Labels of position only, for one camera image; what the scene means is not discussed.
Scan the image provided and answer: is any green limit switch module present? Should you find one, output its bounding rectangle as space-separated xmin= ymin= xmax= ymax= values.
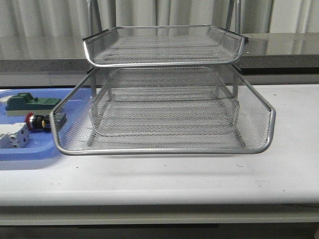
xmin=0 ymin=92 xmax=61 ymax=117

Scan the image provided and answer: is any mesh tray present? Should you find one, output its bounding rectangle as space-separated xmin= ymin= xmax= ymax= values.
xmin=83 ymin=25 xmax=248 ymax=68
xmin=49 ymin=65 xmax=276 ymax=155
xmin=89 ymin=86 xmax=241 ymax=147

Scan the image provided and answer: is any white circuit breaker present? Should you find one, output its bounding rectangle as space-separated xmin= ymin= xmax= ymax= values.
xmin=0 ymin=122 xmax=29 ymax=148

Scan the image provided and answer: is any blue plastic tray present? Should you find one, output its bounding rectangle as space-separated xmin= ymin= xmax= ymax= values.
xmin=0 ymin=88 xmax=90 ymax=161

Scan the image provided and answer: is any grey stone counter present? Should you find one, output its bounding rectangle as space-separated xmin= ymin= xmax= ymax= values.
xmin=0 ymin=33 xmax=319 ymax=75

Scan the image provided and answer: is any grey metal rack frame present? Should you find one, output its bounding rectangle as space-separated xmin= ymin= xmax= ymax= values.
xmin=86 ymin=0 xmax=247 ymax=147

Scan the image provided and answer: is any red emergency stop button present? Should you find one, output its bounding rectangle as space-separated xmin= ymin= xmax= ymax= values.
xmin=25 ymin=112 xmax=67 ymax=132

